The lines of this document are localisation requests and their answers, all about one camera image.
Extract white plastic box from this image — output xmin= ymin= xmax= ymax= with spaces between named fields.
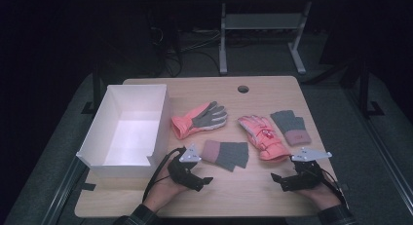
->
xmin=75 ymin=84 xmax=172 ymax=179

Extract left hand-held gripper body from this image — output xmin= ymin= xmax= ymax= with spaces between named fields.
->
xmin=167 ymin=144 xmax=203 ymax=191

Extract bundle of floor cables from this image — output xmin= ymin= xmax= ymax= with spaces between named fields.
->
xmin=149 ymin=25 xmax=222 ymax=78

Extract person's right hand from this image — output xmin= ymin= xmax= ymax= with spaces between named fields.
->
xmin=296 ymin=172 xmax=342 ymax=211

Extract pink ski glove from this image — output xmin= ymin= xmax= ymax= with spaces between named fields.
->
xmin=237 ymin=114 xmax=292 ymax=163

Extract orange glove with grey palm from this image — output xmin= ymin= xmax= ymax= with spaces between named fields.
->
xmin=170 ymin=100 xmax=228 ymax=141

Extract white metal desk frame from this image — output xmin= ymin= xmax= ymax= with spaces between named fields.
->
xmin=218 ymin=0 xmax=313 ymax=76

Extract grey metal floor rail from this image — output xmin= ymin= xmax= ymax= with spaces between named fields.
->
xmin=40 ymin=156 xmax=88 ymax=225
xmin=344 ymin=87 xmax=413 ymax=216

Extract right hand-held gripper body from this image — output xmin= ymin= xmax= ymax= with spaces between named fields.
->
xmin=288 ymin=146 xmax=333 ymax=191

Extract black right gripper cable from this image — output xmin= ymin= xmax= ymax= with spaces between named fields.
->
xmin=319 ymin=170 xmax=350 ymax=209

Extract person's left hand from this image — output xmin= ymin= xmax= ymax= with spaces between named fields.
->
xmin=142 ymin=163 xmax=189 ymax=214

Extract grey and pink knit glove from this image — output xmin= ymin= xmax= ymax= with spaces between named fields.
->
xmin=201 ymin=139 xmax=250 ymax=172
xmin=270 ymin=109 xmax=312 ymax=147

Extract black metal stand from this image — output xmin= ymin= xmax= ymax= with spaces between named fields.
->
xmin=358 ymin=60 xmax=386 ymax=119

